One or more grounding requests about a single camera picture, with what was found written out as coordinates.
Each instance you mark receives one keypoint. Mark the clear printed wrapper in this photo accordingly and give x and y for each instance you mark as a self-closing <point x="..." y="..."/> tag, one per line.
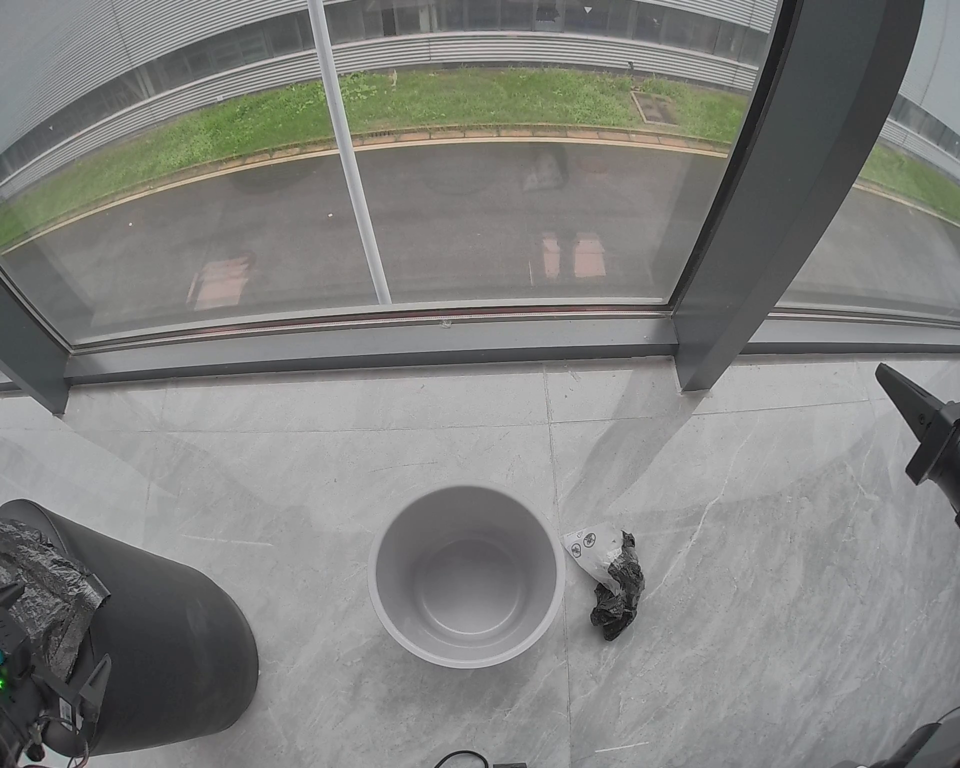
<point x="589" y="551"/>

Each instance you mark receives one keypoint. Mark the window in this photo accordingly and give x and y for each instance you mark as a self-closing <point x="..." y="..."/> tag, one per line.
<point x="525" y="225"/>

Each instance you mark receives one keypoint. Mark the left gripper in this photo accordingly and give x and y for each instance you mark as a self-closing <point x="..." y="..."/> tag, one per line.
<point x="64" y="716"/>

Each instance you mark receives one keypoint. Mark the black plastic bag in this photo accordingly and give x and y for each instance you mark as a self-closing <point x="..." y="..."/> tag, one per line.
<point x="45" y="592"/>

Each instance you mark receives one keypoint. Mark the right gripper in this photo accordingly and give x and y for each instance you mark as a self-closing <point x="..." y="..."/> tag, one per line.
<point x="941" y="454"/>

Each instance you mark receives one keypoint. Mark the grey trash bin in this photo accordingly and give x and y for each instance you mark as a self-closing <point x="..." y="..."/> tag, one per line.
<point x="465" y="570"/>

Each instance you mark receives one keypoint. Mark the crumpled black plastic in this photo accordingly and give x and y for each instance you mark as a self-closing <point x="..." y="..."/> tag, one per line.
<point x="622" y="600"/>

